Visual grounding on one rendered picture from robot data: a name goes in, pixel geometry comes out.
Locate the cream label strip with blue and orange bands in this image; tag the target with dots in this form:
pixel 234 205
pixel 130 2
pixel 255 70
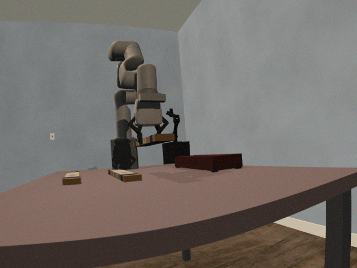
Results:
pixel 71 178
pixel 127 175
pixel 156 139

